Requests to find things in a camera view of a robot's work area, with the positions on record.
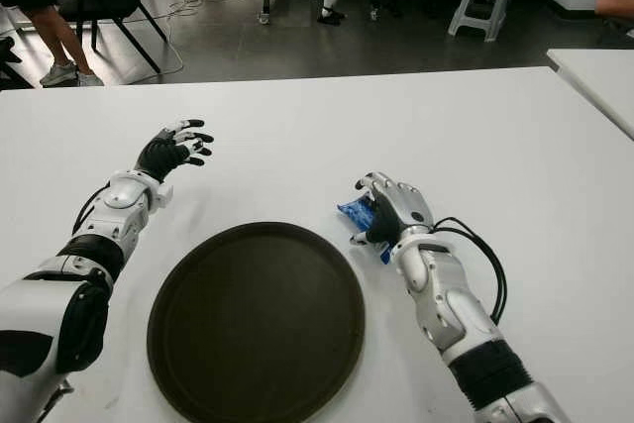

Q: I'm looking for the white floor cable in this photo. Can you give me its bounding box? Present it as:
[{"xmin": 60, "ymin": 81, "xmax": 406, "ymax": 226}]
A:
[{"xmin": 158, "ymin": 0, "xmax": 259, "ymax": 73}]

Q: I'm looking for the round dark brown tray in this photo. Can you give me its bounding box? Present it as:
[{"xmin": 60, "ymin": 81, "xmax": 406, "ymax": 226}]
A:
[{"xmin": 146, "ymin": 221, "xmax": 367, "ymax": 423}]

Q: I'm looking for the blue Oreo packet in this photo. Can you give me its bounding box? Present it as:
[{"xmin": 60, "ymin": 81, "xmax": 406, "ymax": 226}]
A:
[{"xmin": 334, "ymin": 194, "xmax": 393, "ymax": 265}]

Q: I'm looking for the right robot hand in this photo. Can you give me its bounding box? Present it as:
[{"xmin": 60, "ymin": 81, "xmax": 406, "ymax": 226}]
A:
[{"xmin": 349, "ymin": 170, "xmax": 436, "ymax": 249}]

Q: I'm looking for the black chair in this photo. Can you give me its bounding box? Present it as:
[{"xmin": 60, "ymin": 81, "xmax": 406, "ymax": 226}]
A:
[{"xmin": 52, "ymin": 0, "xmax": 168, "ymax": 73}]

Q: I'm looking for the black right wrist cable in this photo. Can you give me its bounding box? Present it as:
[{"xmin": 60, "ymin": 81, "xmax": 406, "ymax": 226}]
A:
[{"xmin": 430, "ymin": 216, "xmax": 509, "ymax": 323}]

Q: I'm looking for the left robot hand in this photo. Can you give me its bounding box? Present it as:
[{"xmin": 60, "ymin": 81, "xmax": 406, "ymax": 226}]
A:
[{"xmin": 136, "ymin": 118, "xmax": 215, "ymax": 182}]

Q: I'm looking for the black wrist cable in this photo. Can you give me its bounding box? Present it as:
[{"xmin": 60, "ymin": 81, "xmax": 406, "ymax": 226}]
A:
[
  {"xmin": 430, "ymin": 216, "xmax": 509, "ymax": 323},
  {"xmin": 71, "ymin": 182, "xmax": 113, "ymax": 239}
]

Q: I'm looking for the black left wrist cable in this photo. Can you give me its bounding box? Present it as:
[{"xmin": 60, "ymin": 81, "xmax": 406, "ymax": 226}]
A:
[{"xmin": 71, "ymin": 182, "xmax": 113, "ymax": 239}]

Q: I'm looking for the neighbouring white table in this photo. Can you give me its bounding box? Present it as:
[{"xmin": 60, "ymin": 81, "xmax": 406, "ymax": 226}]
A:
[{"xmin": 546, "ymin": 48, "xmax": 634, "ymax": 141}]

